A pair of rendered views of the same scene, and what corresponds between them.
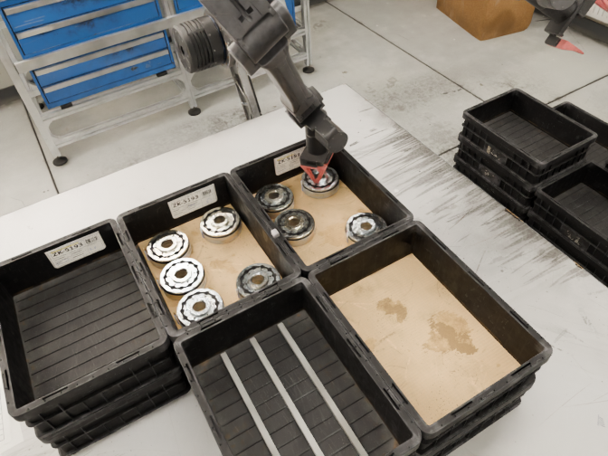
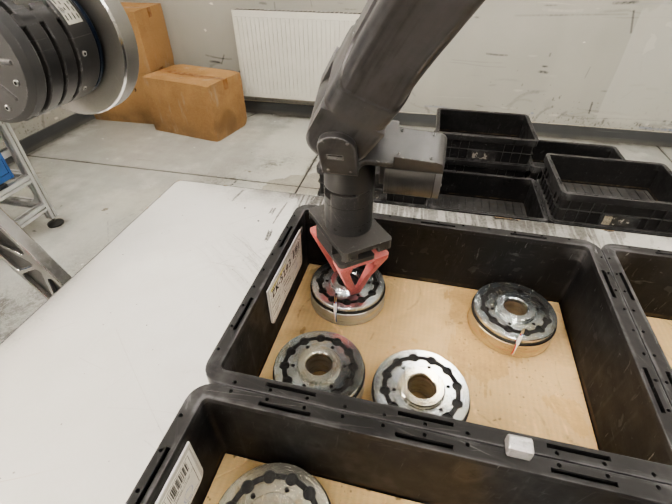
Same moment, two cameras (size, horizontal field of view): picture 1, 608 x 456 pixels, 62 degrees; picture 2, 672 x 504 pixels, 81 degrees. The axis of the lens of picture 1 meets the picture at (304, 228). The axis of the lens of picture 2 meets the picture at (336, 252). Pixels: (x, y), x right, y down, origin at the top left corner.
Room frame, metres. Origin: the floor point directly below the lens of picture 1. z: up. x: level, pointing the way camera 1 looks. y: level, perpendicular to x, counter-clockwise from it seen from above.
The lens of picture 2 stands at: (0.78, 0.26, 1.24)
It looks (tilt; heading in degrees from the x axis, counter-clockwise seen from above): 39 degrees down; 310
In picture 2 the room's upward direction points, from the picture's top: straight up
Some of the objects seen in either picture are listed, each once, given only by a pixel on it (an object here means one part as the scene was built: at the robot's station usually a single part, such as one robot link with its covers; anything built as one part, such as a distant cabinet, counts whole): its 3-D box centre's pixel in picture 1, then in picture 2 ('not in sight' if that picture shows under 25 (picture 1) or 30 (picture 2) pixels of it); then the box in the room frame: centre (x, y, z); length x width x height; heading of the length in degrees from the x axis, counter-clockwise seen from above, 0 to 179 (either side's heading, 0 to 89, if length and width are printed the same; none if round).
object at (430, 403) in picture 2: (294, 222); (421, 387); (0.87, 0.02, 0.86); 0.05 x 0.05 x 0.01
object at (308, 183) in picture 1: (319, 177); (347, 283); (1.03, -0.05, 0.86); 0.10 x 0.10 x 0.01
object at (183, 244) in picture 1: (167, 245); not in sight; (0.83, 0.34, 0.86); 0.10 x 0.10 x 0.01
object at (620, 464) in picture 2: (316, 195); (431, 305); (0.90, -0.04, 0.92); 0.40 x 0.30 x 0.02; 26
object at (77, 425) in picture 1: (99, 343); not in sight; (0.63, 0.50, 0.76); 0.40 x 0.30 x 0.12; 26
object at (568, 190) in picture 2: not in sight; (589, 231); (0.82, -1.25, 0.37); 0.40 x 0.30 x 0.45; 27
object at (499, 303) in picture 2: (365, 226); (515, 307); (0.83, -0.15, 0.86); 0.05 x 0.05 x 0.01
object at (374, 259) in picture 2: (317, 166); (351, 260); (1.02, -0.05, 0.91); 0.07 x 0.07 x 0.09; 66
